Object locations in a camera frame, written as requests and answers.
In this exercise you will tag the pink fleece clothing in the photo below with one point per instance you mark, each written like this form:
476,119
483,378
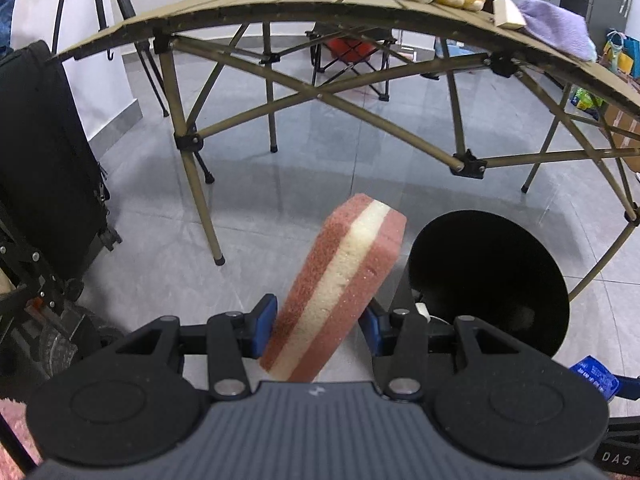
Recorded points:
12,425

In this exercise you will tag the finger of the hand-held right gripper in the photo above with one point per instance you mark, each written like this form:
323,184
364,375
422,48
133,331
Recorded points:
630,389

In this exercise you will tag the black trash bin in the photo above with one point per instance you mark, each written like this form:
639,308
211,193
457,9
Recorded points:
490,270

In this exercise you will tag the black suitcase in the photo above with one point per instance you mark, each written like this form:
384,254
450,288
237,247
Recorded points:
45,160

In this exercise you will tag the large cardboard box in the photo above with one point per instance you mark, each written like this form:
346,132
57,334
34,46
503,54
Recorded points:
625,135

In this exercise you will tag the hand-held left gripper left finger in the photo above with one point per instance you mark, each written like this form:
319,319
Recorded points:
265,327

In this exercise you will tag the black folding cart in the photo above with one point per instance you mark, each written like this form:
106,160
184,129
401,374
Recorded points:
50,345

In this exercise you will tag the pink and white sponge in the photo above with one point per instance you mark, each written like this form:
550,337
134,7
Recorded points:
330,285

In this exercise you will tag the green plastic bag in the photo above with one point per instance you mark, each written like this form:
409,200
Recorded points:
585,99

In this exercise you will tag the cream foam block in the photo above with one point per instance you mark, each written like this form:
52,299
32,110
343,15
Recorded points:
507,12

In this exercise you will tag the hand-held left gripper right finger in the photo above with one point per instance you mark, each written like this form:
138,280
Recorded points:
374,332

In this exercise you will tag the lilac fluffy cloth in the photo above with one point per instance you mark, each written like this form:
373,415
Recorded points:
555,27

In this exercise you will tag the blue cloth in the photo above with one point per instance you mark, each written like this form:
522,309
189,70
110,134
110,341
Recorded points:
7,5

